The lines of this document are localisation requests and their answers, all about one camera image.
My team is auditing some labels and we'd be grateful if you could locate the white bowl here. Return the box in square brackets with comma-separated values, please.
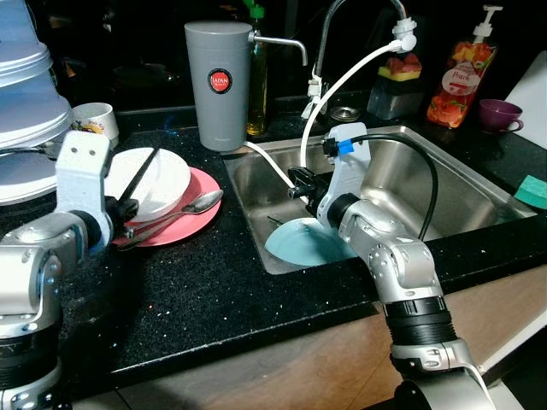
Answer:
[104, 147, 192, 223]

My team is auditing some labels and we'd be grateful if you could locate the black chopstick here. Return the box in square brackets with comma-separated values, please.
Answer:
[126, 147, 161, 206]

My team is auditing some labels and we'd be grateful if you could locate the silver metal fork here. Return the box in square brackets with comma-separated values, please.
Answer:
[120, 209, 199, 251]

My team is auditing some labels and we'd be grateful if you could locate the silver metal spoon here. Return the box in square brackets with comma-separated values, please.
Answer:
[115, 189, 225, 249]

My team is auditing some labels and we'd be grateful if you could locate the pink plate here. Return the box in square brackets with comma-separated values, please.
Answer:
[114, 167, 225, 249]

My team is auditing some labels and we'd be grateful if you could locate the light blue plate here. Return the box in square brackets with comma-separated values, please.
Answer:
[265, 216, 358, 267]

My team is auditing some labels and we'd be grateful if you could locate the white mug fruit print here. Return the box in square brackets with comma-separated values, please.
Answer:
[70, 102, 121, 150]

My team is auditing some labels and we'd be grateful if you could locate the round silver drain cap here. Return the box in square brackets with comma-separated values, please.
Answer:
[329, 102, 364, 122]

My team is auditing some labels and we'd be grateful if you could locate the oil bottle green cap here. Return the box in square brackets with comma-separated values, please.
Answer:
[244, 0, 268, 138]

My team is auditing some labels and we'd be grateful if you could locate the grey cylinder container red logo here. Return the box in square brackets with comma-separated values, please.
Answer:
[185, 20, 254, 153]

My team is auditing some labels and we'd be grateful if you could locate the green sponge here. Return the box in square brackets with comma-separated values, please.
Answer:
[513, 175, 547, 212]

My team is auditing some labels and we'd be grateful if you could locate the dark sponge holder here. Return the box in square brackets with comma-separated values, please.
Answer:
[368, 73, 424, 120]

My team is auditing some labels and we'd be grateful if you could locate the tall silver gooseneck faucet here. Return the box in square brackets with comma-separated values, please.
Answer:
[309, 0, 411, 120]

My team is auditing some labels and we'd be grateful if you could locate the small silver tap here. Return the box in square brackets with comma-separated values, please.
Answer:
[252, 34, 309, 67]

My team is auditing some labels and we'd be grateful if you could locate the red yellow sponge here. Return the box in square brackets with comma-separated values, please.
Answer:
[380, 53, 424, 84]

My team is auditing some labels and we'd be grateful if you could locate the stainless steel sink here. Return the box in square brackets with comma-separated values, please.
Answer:
[224, 120, 535, 276]

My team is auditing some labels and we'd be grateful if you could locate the white cutting board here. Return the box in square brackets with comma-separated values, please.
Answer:
[504, 51, 547, 125]

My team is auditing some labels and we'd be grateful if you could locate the peach soap pump bottle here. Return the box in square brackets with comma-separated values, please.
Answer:
[426, 4, 505, 129]

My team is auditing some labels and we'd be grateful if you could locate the white faucet diverter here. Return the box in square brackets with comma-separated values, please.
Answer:
[391, 17, 418, 52]

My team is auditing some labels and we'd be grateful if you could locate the purple cup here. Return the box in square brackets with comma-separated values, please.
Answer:
[477, 98, 524, 134]

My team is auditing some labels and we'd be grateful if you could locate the brown wooden cabinet front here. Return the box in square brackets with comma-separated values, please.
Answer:
[68, 265, 547, 410]

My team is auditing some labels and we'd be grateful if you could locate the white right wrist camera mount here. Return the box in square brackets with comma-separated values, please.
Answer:
[316, 124, 371, 230]

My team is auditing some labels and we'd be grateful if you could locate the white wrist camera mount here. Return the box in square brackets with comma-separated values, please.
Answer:
[316, 124, 371, 230]
[55, 130, 115, 250]

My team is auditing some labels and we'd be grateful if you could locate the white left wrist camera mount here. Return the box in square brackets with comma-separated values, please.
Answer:
[55, 130, 115, 250]

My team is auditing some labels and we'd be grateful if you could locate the white hose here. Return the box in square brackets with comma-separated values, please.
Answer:
[245, 38, 403, 190]

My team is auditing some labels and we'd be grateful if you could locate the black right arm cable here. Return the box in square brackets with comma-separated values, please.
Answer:
[323, 132, 440, 243]

